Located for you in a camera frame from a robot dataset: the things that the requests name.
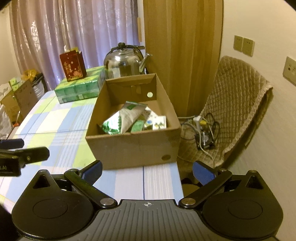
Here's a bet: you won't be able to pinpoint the silver green tea bag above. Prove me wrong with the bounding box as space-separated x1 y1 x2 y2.
101 101 147 135

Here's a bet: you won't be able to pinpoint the white box with green bird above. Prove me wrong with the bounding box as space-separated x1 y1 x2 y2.
152 115 167 131

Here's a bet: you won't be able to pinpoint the white green medicine box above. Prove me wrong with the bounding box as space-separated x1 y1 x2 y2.
142 106 158 129

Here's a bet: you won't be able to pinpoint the large brown cardboard box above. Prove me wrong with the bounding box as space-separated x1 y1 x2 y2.
86 74 181 170

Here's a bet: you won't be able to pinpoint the brown boxes beside table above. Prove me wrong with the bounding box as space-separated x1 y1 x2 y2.
1 80 38 124

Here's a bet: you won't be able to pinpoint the green tissue multipack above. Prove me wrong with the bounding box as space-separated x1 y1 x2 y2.
54 66 106 104

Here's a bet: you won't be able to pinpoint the quilted chair cushion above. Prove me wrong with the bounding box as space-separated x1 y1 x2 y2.
177 56 273 172

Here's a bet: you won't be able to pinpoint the purple curtain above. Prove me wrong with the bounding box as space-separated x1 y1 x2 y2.
9 1 139 90

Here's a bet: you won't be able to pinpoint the stainless steel kettle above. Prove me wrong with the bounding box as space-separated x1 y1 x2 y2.
104 42 152 79

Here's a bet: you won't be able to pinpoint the brown curtain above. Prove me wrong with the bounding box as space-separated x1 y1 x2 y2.
143 0 223 117

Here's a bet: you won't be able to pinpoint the power strip with cables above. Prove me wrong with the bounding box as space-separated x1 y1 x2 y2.
178 113 220 153

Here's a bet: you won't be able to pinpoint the wall sockets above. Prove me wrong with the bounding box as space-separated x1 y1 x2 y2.
233 35 255 57

